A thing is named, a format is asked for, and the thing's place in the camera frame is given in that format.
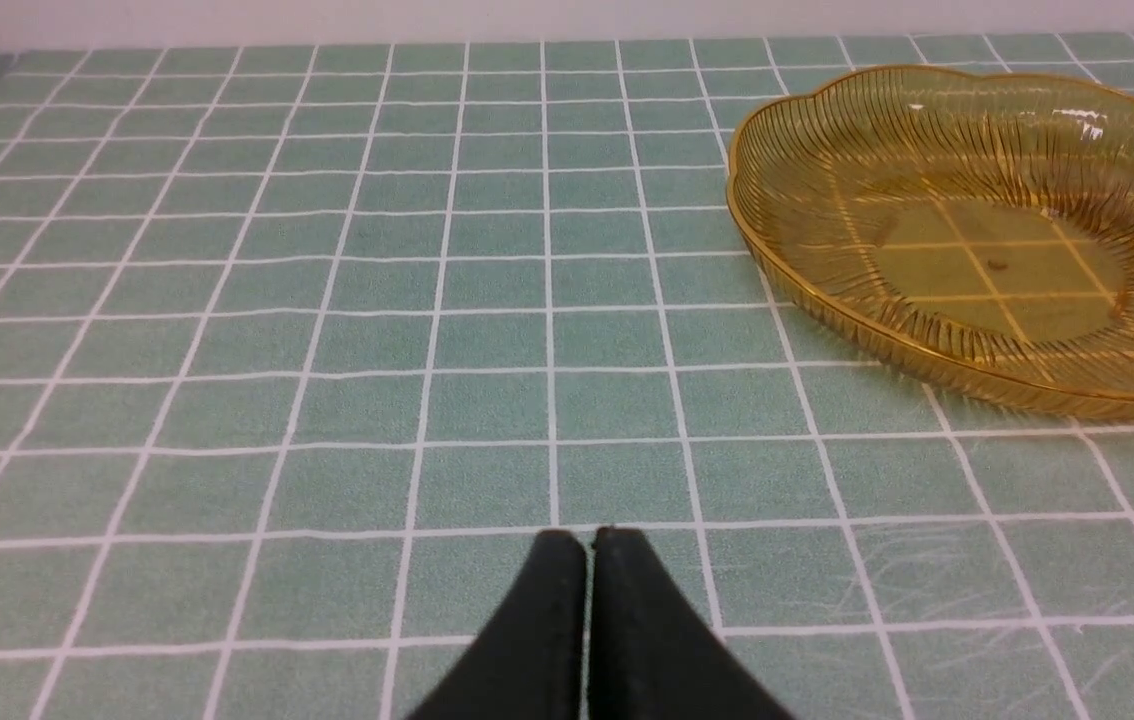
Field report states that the green checkered tablecloth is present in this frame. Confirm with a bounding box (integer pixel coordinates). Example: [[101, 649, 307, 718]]
[[0, 33, 1134, 719]]

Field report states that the amber transparent plastic fruit plate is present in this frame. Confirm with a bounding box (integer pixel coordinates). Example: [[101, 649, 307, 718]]
[[726, 65, 1134, 420]]

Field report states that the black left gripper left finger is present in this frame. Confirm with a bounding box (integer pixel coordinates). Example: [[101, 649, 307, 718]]
[[411, 530, 587, 719]]

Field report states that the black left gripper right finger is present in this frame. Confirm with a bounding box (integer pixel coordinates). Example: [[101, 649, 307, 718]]
[[587, 527, 792, 719]]

